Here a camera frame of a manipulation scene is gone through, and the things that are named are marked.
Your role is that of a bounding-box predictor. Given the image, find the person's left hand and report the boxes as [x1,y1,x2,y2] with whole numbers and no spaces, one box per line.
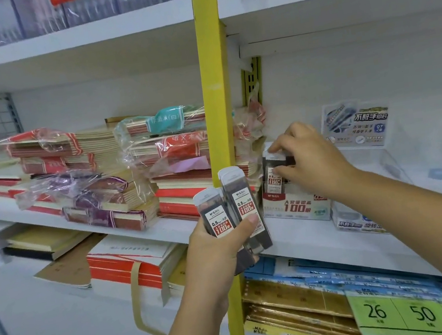
[173,209,276,318]

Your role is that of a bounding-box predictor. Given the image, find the person's right hand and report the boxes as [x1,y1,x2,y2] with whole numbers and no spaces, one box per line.
[264,113,364,209]

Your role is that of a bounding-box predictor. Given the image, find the person's right forearm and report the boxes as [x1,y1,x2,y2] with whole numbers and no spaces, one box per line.
[334,155,442,335]

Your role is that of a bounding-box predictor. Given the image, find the clear display of green purple tubes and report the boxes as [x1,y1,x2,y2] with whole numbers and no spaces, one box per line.
[313,92,419,242]

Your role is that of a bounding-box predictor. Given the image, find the yellow notebook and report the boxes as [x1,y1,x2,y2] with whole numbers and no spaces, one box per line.
[163,254,191,298]

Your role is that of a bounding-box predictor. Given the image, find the red-spine notebook stack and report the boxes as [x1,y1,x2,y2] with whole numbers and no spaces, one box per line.
[149,160,268,228]

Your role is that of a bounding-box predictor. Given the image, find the crumpled plastic-wrapped notebook pack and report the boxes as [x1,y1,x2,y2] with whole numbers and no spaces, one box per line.
[227,82,273,163]

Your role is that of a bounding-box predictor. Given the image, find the red white receipt book bundle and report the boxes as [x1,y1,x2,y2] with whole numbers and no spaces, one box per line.
[83,223,195,307]

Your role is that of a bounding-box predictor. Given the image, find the stack of gold paper packs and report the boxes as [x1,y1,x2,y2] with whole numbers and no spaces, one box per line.
[236,261,378,335]

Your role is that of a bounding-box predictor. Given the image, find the wrapped purple-band notebook stack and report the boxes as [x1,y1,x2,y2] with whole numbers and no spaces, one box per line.
[12,159,164,251]

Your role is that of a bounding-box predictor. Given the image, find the pink paper sheet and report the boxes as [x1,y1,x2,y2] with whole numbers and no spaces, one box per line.
[169,154,212,176]

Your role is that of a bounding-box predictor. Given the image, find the stack of blue paper packs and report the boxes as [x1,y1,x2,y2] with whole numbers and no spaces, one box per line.
[242,228,442,335]

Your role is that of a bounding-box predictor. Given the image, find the wrapped red-band notebook pack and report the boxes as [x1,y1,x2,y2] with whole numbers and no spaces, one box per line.
[121,129,212,175]

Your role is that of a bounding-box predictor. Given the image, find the brown kraft folder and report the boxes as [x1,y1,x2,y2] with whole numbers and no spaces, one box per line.
[28,232,113,296]

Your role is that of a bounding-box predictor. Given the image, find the wrapped teal-band notebook pack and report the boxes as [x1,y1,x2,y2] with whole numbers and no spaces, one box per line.
[111,101,208,144]

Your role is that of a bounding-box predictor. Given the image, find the wrapped red-band notebook stack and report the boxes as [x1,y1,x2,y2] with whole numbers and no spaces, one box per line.
[0,116,125,186]

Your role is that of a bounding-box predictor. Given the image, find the tan notebooks with black spine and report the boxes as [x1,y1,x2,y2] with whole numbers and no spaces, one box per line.
[0,215,95,269]

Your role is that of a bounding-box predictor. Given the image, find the clear pen packs red label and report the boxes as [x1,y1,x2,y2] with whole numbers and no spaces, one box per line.
[0,0,197,53]

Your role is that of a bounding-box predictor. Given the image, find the beige paper strap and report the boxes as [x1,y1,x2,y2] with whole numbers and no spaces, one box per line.
[124,256,179,335]

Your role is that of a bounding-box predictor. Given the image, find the yellow slotted bracket rail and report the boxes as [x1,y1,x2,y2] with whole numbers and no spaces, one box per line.
[236,55,269,108]

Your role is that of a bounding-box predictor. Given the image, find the yellow shelf post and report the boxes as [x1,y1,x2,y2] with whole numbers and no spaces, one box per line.
[174,0,280,335]

